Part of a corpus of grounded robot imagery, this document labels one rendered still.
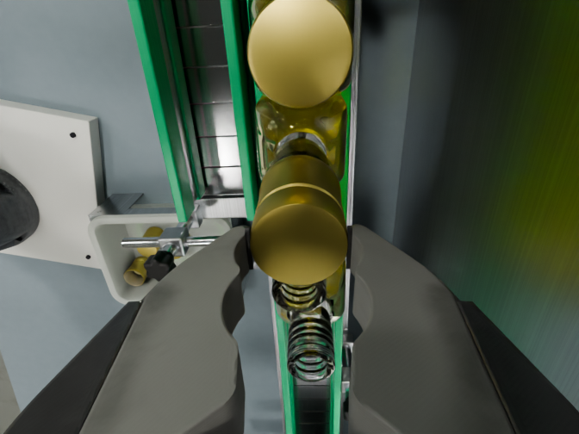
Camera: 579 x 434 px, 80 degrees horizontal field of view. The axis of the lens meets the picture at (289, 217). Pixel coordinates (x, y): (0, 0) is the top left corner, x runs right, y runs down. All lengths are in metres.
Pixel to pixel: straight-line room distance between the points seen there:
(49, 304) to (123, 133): 0.44
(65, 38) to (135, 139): 0.16
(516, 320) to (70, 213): 0.64
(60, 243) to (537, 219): 0.70
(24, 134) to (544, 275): 0.65
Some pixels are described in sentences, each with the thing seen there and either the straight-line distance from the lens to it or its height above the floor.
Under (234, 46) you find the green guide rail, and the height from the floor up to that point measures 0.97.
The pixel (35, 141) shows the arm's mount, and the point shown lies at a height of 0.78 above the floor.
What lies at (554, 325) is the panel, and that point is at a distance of 0.22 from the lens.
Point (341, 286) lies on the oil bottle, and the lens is 0.26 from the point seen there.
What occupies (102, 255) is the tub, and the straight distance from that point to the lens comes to 0.63.
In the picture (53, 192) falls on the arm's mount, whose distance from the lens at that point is 0.69.
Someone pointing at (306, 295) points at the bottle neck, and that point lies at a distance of 0.20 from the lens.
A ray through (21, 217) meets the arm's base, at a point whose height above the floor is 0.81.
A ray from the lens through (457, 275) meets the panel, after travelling 0.31.
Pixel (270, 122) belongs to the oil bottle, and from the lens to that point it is 0.20.
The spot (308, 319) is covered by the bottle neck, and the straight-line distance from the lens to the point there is 0.24.
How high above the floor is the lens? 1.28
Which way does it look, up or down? 61 degrees down
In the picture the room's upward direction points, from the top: 175 degrees counter-clockwise
